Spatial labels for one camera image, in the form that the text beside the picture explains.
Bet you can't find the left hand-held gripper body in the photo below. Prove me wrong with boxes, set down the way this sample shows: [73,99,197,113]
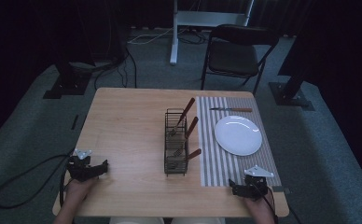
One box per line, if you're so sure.
[66,148,93,183]

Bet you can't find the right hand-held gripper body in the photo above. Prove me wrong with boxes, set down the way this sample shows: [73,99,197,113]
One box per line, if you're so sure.
[243,164,276,201]

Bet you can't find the person's left hand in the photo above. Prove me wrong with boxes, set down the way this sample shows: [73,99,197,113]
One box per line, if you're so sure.
[64,176,100,203]

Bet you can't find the person's right hand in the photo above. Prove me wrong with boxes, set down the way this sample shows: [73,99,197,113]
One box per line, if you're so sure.
[242,189,277,218]

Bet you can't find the grey striped placemat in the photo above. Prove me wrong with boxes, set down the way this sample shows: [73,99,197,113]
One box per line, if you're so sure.
[196,95,283,188]

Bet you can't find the white round plate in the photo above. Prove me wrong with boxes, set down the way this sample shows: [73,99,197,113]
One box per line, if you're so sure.
[214,115,263,157]

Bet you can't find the black folding chair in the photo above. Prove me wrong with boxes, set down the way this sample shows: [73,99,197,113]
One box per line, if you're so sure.
[200,23,280,96]

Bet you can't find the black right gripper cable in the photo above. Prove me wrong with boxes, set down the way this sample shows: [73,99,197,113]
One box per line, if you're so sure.
[257,183,302,224]

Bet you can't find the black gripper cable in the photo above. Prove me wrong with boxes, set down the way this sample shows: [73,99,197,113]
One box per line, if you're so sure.
[257,183,302,224]
[0,148,77,210]

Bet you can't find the wooden handled utensil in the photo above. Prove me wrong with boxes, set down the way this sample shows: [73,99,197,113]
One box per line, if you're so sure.
[182,147,202,162]

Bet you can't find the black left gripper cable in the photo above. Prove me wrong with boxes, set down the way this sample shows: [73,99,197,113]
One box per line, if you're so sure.
[0,148,77,210]

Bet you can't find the black wire cutlery rack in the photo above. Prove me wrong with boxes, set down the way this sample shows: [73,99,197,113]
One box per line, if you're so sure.
[163,107,189,177]

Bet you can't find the wooden-handled utensils in basket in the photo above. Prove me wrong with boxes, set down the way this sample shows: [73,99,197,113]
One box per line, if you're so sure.
[173,116,200,158]

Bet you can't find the wooden handled knife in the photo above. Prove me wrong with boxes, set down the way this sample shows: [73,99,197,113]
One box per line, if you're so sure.
[209,106,254,113]

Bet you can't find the black stand with base plate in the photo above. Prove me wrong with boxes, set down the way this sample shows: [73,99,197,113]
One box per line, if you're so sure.
[42,61,93,100]
[268,27,316,112]

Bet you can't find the wooden handled fork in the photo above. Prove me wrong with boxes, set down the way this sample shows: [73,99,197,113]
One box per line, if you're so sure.
[168,97,197,138]

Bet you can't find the black floor cables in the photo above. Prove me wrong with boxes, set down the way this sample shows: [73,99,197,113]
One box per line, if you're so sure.
[93,29,208,91]

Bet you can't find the white floor cable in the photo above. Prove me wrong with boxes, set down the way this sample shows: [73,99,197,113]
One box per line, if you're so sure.
[128,26,174,45]

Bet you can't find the white metal stand frame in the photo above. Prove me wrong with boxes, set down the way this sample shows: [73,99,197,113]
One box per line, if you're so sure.
[169,0,255,66]

